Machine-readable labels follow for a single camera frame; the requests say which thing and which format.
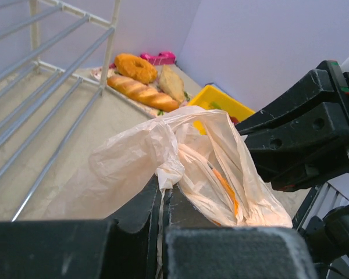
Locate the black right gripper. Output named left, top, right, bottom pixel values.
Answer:
left=236, top=60, right=349, bottom=192

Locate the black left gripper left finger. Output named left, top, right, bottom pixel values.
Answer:
left=0, top=177, right=161, bottom=278

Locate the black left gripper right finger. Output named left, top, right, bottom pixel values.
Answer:
left=163, top=186, right=317, bottom=278

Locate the translucent orange plastic bag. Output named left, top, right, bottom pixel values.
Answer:
left=44, top=106, right=292, bottom=227

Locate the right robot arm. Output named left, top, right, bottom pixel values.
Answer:
left=236, top=60, right=349, bottom=277

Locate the yellow plastic bin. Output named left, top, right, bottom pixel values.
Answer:
left=188, top=84, right=255, bottom=126

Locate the tan triangular pastry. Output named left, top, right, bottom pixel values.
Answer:
left=158, top=65, right=186, bottom=103

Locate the pink box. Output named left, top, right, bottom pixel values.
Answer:
left=140, top=52, right=176, bottom=66

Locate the baguette bread loaf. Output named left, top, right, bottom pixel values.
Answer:
left=107, top=75, right=180, bottom=112

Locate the white metal shoe rack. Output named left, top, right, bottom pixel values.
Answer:
left=0, top=1, right=121, bottom=222

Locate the orange ring doughnut bread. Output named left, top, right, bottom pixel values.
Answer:
left=114, top=53, right=158, bottom=84

